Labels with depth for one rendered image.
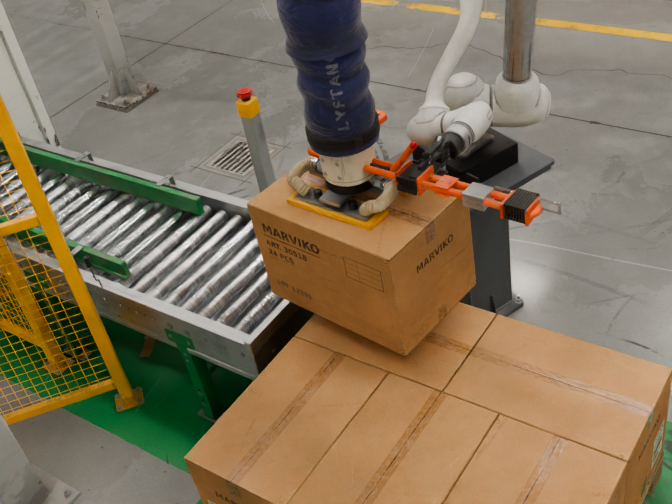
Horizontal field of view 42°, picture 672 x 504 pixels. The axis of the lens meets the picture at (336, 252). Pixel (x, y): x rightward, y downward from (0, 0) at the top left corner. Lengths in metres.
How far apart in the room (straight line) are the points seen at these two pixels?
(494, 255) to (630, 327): 0.64
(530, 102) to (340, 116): 0.92
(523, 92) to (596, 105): 2.10
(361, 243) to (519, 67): 0.95
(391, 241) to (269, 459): 0.77
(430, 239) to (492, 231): 0.94
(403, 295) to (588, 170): 2.26
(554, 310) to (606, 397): 1.12
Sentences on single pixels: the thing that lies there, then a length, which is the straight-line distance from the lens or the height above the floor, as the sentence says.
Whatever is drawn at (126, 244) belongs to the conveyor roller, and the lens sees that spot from 3.80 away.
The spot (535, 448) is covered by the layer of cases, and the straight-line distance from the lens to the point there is 2.67.
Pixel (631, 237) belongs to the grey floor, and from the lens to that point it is 4.27.
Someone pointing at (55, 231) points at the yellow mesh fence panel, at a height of 0.93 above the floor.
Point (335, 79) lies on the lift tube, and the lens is 2.48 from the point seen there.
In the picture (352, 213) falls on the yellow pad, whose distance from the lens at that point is 2.66.
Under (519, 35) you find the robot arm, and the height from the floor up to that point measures 1.31.
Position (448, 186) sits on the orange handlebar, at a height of 1.22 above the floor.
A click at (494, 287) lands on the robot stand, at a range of 3.75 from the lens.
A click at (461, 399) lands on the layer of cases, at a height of 0.54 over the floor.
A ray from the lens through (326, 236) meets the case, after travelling 2.64.
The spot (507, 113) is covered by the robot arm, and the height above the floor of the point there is 1.01.
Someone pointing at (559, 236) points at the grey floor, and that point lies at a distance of 4.26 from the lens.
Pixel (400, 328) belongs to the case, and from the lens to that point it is 2.68.
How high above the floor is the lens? 2.65
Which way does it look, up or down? 38 degrees down
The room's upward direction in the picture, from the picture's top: 11 degrees counter-clockwise
